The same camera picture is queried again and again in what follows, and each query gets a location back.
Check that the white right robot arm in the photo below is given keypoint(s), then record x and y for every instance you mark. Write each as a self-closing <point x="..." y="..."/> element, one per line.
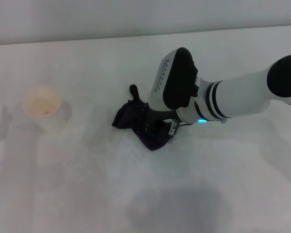
<point x="223" y="97"/>

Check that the white paper cup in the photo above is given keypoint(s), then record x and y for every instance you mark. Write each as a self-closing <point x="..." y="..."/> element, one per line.
<point x="47" y="111"/>

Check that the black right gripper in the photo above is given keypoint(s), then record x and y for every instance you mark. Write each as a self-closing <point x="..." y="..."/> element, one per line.
<point x="154" y="121"/>

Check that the dark purple rag with loop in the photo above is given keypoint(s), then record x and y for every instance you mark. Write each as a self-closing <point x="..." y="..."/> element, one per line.
<point x="128" y="119"/>

